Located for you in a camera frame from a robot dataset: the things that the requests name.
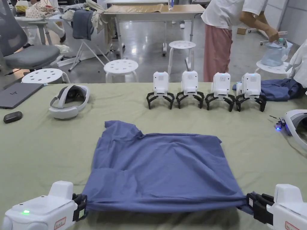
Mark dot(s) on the small cardboard carton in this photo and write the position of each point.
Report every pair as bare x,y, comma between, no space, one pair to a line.
241,31

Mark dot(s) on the spare hand-held gripper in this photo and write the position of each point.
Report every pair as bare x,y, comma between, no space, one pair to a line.
190,82
161,82
251,83
221,83

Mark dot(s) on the small black dongle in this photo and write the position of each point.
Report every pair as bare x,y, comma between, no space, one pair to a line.
279,125

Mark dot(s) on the white headset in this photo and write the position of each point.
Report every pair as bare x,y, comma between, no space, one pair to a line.
64,111
293,122

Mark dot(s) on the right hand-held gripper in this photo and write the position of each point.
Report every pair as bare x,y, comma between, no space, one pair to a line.
290,213

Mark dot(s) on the small black case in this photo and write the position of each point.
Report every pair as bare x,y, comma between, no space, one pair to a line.
13,117

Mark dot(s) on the bed with pale green sheet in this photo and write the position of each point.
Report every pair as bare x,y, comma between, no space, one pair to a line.
36,153

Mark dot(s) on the white cloth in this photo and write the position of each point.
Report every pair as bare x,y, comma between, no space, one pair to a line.
301,64

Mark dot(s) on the dark blue shirt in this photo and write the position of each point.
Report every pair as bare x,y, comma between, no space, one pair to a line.
158,172

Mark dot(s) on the grey laptop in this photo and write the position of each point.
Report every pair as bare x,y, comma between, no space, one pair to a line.
16,94

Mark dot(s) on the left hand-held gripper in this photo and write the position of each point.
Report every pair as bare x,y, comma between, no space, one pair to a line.
40,215

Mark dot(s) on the pale blue plastic bag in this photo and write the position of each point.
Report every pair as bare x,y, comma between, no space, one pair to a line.
273,56

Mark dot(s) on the folding rack with clothes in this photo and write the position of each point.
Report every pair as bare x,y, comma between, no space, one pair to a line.
82,24

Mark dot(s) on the bunched dark blue garment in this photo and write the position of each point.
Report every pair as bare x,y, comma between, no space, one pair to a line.
278,89

